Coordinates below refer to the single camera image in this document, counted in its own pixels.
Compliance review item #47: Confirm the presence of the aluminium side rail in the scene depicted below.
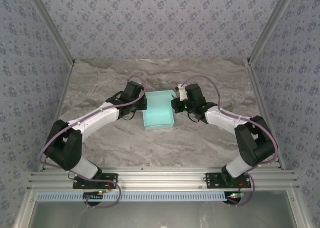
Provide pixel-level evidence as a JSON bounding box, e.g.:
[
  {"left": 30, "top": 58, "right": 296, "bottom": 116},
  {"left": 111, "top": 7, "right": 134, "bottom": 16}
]
[
  {"left": 38, "top": 59, "right": 76, "bottom": 173},
  {"left": 246, "top": 59, "right": 286, "bottom": 171}
]

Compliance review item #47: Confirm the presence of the pale blue slotted cable duct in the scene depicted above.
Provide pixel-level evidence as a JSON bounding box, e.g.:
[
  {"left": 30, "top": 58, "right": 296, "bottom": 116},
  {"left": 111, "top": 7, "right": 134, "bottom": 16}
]
[{"left": 36, "top": 191, "right": 232, "bottom": 203}]

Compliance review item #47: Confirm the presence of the right thin black wrist cable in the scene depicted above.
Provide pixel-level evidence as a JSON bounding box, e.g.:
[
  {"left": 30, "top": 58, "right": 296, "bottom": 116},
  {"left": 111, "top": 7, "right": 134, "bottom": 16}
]
[{"left": 187, "top": 112, "right": 201, "bottom": 124}]

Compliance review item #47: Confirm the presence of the aluminium mounting rail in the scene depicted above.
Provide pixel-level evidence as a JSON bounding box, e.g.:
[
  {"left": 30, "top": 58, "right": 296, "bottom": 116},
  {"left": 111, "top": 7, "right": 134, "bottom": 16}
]
[{"left": 27, "top": 169, "right": 300, "bottom": 190}]

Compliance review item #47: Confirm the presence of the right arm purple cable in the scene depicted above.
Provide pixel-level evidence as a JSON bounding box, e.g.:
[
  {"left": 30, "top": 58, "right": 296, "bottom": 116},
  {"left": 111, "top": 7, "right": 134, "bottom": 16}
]
[{"left": 178, "top": 75, "right": 280, "bottom": 208}]

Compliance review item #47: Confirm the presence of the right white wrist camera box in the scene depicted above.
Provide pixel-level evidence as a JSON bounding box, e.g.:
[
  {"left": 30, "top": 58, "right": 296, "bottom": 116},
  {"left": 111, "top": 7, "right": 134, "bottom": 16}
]
[{"left": 175, "top": 84, "right": 189, "bottom": 102}]

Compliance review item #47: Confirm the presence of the small black controller board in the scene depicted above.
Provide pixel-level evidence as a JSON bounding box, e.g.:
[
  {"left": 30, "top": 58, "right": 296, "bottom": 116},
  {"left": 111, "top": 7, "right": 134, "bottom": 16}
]
[
  {"left": 83, "top": 191, "right": 105, "bottom": 203},
  {"left": 225, "top": 191, "right": 245, "bottom": 204}
]

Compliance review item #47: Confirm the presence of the grey metal sheet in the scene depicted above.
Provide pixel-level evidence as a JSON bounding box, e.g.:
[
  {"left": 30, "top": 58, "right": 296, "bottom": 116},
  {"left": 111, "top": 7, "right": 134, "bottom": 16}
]
[{"left": 29, "top": 200, "right": 299, "bottom": 228}]

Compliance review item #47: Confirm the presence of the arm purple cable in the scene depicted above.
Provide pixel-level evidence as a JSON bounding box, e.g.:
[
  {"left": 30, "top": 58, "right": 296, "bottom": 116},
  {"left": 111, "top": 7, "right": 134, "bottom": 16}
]
[
  {"left": 178, "top": 75, "right": 280, "bottom": 208},
  {"left": 37, "top": 75, "right": 148, "bottom": 209}
]

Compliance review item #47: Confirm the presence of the aluminium lower frame bar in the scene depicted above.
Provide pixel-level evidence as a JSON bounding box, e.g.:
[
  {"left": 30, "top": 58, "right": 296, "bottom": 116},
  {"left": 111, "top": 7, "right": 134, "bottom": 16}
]
[
  {"left": 286, "top": 189, "right": 310, "bottom": 228},
  {"left": 13, "top": 189, "right": 39, "bottom": 228}
]

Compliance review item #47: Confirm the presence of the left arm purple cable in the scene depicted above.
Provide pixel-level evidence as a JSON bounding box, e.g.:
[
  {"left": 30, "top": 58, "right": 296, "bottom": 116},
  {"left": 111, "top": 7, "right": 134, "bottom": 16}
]
[{"left": 37, "top": 75, "right": 148, "bottom": 209}]

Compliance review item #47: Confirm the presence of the light teal paper box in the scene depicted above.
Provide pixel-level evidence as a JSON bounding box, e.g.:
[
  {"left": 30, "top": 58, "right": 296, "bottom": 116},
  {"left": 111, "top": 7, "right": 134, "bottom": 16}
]
[{"left": 141, "top": 89, "right": 177, "bottom": 132}]

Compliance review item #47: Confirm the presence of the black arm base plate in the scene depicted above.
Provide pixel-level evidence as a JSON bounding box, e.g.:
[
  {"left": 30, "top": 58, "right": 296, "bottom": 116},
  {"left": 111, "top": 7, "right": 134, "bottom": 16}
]
[
  {"left": 205, "top": 172, "right": 252, "bottom": 190},
  {"left": 72, "top": 173, "right": 119, "bottom": 190}
]

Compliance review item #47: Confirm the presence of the aluminium corner post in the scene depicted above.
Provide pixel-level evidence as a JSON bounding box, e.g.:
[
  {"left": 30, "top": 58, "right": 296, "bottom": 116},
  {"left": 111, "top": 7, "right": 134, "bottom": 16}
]
[
  {"left": 245, "top": 0, "right": 299, "bottom": 66},
  {"left": 24, "top": 0, "right": 76, "bottom": 65}
]

